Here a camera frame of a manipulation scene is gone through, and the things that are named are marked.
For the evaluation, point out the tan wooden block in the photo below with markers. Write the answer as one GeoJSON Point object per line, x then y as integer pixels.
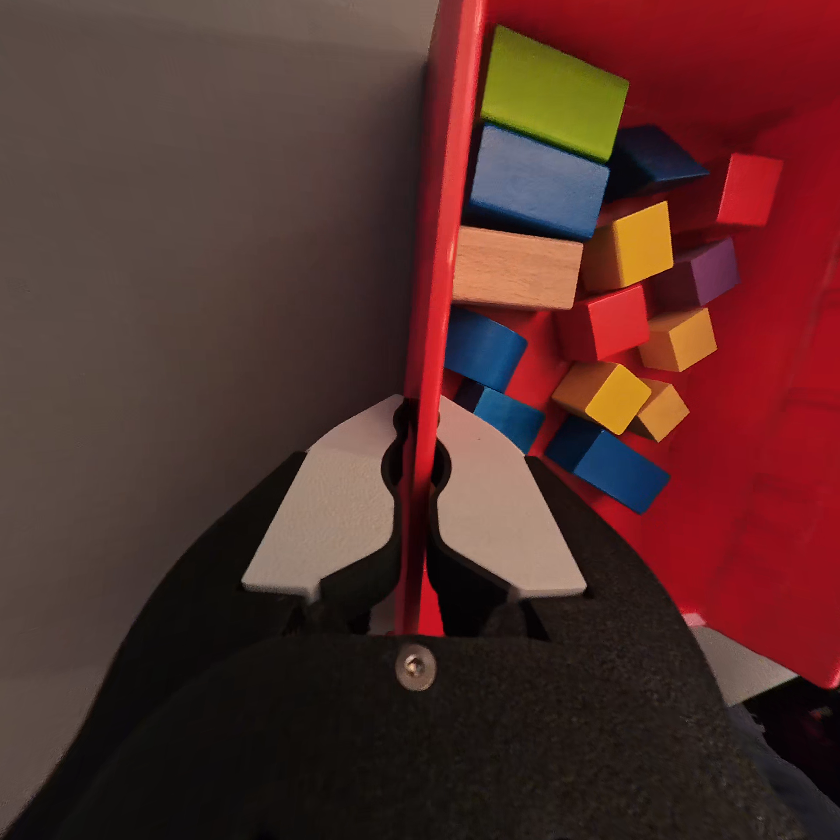
{"type": "Point", "coordinates": [515, 269]}

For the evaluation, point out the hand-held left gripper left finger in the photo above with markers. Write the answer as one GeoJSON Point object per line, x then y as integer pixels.
{"type": "Point", "coordinates": [328, 518]}

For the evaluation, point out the green wooden block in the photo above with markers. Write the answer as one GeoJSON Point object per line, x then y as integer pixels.
{"type": "Point", "coordinates": [551, 92]}

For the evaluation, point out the red plastic bin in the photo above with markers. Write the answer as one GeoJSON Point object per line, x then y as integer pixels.
{"type": "Point", "coordinates": [722, 394]}

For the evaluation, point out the large yellow wooden block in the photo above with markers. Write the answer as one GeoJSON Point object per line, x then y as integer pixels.
{"type": "Point", "coordinates": [679, 341]}

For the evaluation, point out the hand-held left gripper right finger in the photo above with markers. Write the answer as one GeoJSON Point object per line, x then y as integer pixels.
{"type": "Point", "coordinates": [499, 518]}

